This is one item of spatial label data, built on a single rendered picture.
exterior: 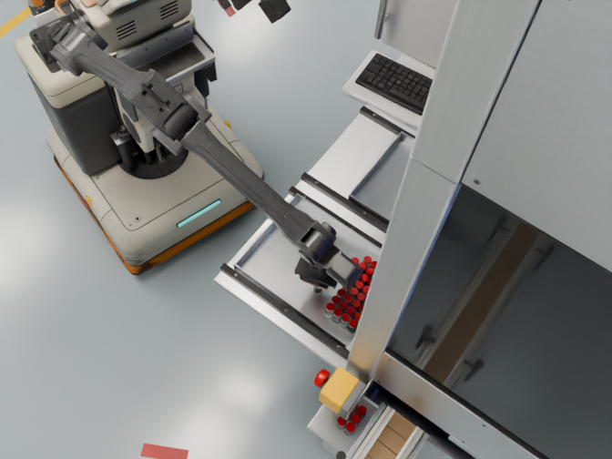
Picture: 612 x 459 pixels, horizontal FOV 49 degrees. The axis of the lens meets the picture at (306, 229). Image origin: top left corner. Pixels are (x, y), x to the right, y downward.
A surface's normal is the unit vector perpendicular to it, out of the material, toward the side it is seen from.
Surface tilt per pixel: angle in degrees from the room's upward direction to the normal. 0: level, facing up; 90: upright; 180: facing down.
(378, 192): 0
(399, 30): 90
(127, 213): 0
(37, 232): 0
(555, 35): 90
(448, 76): 90
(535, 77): 90
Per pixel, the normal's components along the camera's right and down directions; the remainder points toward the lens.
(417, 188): -0.59, 0.70
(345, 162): 0.04, -0.47
